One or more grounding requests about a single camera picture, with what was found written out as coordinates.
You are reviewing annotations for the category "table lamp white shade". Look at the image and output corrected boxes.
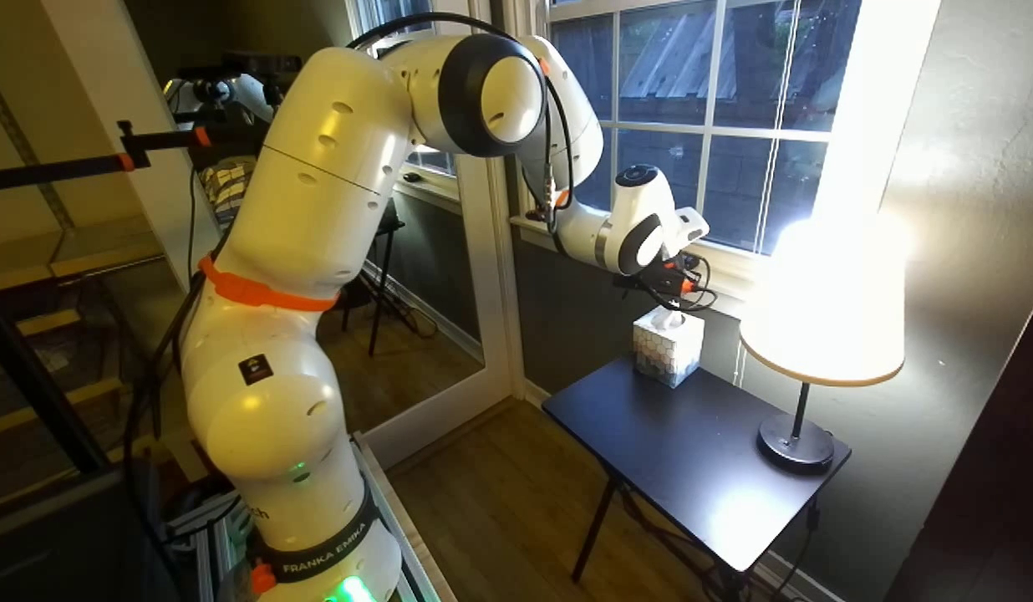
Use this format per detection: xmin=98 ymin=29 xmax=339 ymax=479
xmin=739 ymin=210 xmax=908 ymax=471

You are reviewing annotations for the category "black side table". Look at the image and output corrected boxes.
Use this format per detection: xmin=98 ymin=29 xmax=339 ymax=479
xmin=543 ymin=356 xmax=857 ymax=602

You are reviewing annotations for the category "patterned cube tissue box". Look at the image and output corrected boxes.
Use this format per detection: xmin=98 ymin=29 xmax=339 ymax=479
xmin=630 ymin=308 xmax=709 ymax=393

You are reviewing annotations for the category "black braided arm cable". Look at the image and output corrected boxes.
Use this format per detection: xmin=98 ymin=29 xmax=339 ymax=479
xmin=344 ymin=9 xmax=582 ymax=219

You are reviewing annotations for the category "clear blind wand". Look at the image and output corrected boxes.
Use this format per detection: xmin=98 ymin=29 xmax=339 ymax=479
xmin=754 ymin=0 xmax=802 ymax=232

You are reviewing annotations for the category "white framed grid window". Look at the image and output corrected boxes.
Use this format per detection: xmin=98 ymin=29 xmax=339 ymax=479
xmin=501 ymin=0 xmax=944 ymax=329

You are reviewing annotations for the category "black tripod pole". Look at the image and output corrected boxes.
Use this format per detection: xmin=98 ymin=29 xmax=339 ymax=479
xmin=0 ymin=116 xmax=216 ymax=193

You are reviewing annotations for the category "black folding stand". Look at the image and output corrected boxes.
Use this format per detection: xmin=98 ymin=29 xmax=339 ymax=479
xmin=340 ymin=197 xmax=426 ymax=360

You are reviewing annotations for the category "orange strap on arm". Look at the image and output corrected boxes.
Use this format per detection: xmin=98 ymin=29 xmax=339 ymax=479
xmin=198 ymin=253 xmax=340 ymax=319

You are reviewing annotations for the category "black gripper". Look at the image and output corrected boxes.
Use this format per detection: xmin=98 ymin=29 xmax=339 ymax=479
xmin=641 ymin=248 xmax=721 ymax=319

